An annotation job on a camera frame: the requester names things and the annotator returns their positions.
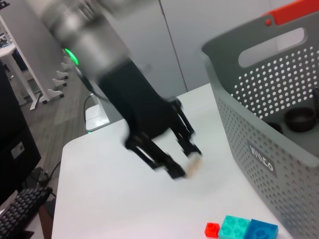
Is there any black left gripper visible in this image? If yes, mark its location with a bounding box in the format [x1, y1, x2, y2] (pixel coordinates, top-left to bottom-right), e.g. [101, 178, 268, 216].
[98, 61, 203, 180]

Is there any translucent white toy brick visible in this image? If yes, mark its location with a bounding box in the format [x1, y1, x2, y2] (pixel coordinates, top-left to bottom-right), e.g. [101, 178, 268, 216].
[185, 155, 202, 178]

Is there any white robot base green light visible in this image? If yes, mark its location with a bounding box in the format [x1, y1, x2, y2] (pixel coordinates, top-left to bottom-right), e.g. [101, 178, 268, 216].
[84, 104, 110, 133]

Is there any grey perforated storage basket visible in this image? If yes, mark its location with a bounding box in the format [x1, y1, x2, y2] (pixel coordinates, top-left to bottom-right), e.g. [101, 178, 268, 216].
[201, 11, 319, 239]

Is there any small red toy brick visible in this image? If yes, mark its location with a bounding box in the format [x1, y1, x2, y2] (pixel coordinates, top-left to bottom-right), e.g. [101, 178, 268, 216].
[204, 222, 221, 238]

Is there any teal toy brick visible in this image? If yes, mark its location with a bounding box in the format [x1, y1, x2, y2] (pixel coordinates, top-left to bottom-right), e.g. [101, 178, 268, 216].
[218, 215, 251, 239]

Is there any small black cup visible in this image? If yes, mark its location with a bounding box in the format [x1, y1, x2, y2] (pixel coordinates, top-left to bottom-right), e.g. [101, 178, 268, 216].
[268, 121, 284, 135]
[285, 107, 315, 132]

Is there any blue toy brick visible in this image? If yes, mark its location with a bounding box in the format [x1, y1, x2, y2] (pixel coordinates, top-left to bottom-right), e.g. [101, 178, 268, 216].
[244, 219, 279, 239]

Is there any black computer monitor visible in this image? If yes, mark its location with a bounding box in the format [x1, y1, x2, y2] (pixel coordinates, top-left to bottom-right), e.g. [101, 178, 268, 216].
[0, 64, 42, 207]

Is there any black keyboard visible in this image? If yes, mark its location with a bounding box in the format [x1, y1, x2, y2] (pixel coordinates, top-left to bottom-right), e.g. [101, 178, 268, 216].
[0, 187, 53, 239]

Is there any white office desk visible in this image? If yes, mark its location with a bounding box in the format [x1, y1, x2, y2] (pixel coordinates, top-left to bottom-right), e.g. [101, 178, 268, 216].
[0, 14, 48, 111]

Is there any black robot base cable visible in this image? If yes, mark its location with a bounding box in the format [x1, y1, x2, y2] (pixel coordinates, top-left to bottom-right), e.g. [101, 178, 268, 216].
[83, 96, 97, 116]

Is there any orange basket handle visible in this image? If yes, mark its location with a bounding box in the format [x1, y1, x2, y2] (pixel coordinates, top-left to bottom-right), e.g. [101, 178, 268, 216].
[261, 0, 319, 27]

